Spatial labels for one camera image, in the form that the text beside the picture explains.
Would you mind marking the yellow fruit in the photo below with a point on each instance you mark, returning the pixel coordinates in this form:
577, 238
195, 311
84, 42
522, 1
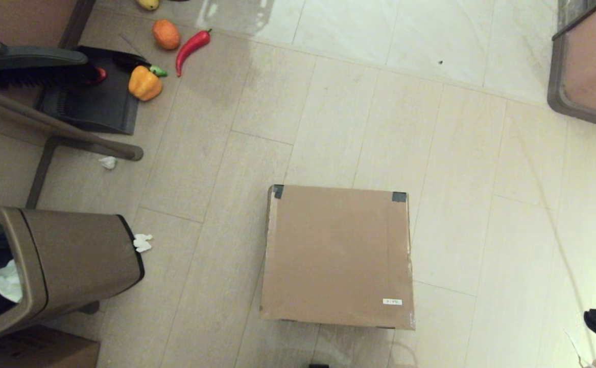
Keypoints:
148, 3

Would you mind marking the brown cabinet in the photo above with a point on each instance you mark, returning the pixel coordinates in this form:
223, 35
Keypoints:
22, 20

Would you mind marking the red chili pepper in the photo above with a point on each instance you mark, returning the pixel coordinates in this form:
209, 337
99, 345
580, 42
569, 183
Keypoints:
190, 47

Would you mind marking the yellow bell pepper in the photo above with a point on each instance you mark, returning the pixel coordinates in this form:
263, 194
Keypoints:
144, 84

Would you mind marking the dark eggplant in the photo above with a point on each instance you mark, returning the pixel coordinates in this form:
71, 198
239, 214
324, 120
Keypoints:
126, 61

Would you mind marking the white crumpled tissue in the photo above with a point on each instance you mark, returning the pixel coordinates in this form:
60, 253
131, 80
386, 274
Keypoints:
108, 162
143, 242

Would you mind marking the brown cardboard carton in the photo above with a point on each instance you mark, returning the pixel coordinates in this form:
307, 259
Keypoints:
32, 350

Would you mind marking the brown plastic trash bin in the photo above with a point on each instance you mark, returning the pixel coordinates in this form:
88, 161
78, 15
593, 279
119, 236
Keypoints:
73, 255

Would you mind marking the orange fruit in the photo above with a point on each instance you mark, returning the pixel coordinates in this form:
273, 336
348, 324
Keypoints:
166, 35

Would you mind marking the brown cardboard shoe box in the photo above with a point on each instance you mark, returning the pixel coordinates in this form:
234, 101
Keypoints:
338, 255

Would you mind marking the small red fruit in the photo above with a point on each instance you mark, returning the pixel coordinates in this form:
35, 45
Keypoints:
99, 75

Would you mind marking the brown metal furniture frame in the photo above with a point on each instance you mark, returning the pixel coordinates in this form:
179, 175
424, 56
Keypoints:
47, 122

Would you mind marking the black broom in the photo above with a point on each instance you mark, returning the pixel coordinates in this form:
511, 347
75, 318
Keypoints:
32, 64

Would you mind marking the black dustpan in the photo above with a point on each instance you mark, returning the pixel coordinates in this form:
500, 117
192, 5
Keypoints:
98, 107

